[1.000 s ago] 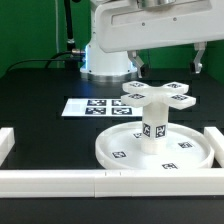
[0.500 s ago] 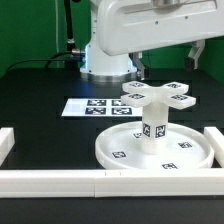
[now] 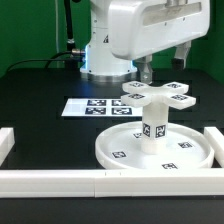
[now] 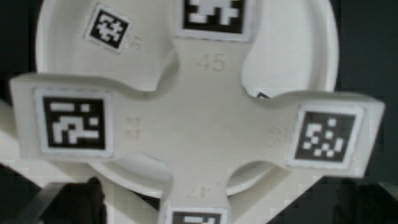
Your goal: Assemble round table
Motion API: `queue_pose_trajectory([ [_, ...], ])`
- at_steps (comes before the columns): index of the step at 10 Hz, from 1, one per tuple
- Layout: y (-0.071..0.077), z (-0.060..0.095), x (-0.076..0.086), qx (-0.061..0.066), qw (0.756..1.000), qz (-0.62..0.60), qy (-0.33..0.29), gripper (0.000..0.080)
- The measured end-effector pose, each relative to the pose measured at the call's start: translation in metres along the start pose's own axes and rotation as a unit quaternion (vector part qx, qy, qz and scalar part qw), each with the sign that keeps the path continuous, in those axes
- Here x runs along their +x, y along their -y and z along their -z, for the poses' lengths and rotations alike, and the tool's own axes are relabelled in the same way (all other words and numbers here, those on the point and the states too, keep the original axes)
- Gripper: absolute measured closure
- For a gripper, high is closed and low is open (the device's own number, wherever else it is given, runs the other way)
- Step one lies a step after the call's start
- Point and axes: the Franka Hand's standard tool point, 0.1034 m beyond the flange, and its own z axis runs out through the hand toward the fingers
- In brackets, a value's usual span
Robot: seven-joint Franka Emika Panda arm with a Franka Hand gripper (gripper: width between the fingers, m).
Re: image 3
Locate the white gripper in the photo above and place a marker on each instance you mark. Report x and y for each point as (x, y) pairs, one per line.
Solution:
(137, 28)

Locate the white cross-shaped table base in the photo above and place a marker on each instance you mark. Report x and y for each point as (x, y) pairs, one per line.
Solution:
(172, 94)

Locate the white round table top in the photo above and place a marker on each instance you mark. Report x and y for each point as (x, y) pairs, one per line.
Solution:
(119, 147)

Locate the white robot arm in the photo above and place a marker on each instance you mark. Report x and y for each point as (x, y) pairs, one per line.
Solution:
(100, 64)

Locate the black vertical pole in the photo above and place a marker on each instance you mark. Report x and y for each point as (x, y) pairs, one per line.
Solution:
(71, 63)

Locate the white right fence bar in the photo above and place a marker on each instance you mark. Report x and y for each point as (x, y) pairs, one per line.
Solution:
(216, 140)

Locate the white fence bar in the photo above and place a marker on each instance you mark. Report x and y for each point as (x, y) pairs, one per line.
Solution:
(7, 142)
(110, 183)
(216, 140)

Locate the white marker sheet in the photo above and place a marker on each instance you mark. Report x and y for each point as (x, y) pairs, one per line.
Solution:
(84, 107)

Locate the white front fence bar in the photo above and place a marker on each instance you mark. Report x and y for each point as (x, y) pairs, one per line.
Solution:
(110, 183)

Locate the white left fence bar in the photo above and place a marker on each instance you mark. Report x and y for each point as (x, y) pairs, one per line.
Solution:
(7, 142)

